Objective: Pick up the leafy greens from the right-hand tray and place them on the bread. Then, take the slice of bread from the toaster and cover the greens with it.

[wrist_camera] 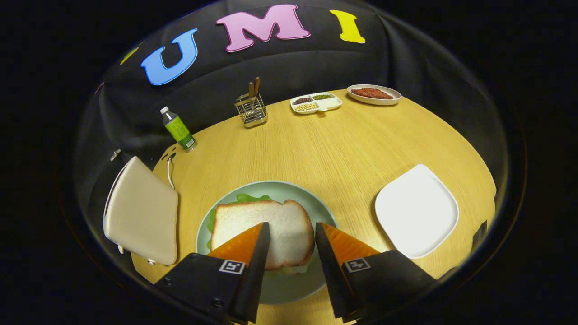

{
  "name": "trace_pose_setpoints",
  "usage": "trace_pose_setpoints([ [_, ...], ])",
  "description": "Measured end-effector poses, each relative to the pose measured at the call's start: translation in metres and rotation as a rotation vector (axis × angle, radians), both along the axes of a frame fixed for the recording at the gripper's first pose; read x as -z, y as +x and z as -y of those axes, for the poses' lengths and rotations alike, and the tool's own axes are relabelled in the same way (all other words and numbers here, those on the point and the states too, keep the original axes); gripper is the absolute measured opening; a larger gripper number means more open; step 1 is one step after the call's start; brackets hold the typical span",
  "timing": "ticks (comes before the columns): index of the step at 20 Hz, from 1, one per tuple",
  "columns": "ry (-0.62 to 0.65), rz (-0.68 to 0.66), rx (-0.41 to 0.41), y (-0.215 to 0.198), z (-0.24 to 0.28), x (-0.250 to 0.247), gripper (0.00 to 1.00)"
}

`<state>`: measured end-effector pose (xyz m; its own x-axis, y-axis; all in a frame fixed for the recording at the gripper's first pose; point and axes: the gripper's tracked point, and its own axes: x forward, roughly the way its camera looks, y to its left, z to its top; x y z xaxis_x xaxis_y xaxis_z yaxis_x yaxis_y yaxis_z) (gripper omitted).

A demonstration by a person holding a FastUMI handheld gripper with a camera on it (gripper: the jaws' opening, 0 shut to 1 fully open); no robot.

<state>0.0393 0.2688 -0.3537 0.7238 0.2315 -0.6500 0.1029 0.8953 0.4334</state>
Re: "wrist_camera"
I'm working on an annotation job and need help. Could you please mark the green lettuce leaf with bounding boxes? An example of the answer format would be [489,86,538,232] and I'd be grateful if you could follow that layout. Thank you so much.
[206,194,274,251]

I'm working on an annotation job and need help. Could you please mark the metal wire utensil holder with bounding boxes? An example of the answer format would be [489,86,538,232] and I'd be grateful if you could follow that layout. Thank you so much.
[234,93,268,129]

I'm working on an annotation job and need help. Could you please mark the white toaster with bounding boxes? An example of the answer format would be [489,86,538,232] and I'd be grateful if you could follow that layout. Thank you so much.
[103,156,179,266]

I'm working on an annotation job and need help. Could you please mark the green drink bottle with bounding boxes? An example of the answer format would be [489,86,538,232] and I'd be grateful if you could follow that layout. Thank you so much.
[160,107,198,152]

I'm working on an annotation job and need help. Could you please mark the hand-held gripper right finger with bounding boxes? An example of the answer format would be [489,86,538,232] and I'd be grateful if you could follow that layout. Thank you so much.
[315,222,438,323]

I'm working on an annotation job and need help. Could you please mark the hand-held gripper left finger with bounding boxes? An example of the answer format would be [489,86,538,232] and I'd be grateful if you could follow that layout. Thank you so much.
[154,221,271,325]

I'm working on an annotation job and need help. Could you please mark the white bread slice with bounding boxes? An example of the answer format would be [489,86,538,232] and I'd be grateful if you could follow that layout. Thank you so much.
[210,200,315,271]

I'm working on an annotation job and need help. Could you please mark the white toaster cable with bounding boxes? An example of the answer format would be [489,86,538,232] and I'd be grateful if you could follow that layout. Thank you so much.
[166,153,177,189]

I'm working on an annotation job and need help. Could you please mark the small white round plate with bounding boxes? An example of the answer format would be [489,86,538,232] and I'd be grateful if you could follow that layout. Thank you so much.
[347,84,402,106]

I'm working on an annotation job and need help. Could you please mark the black backdrop cloth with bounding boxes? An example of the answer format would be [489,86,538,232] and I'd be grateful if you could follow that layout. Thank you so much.
[75,0,513,213]

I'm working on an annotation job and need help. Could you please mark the red meat slices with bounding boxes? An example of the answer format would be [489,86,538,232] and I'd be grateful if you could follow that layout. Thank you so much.
[351,88,393,100]

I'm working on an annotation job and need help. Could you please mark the pale green round plate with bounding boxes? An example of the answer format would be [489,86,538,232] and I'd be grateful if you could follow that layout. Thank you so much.
[196,181,339,305]

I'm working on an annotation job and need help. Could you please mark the white square plate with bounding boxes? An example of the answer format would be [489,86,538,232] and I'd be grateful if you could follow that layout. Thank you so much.
[374,164,460,259]

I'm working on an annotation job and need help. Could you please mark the white divided dish with beans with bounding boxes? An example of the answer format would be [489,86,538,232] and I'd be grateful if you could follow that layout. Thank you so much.
[290,92,343,115]

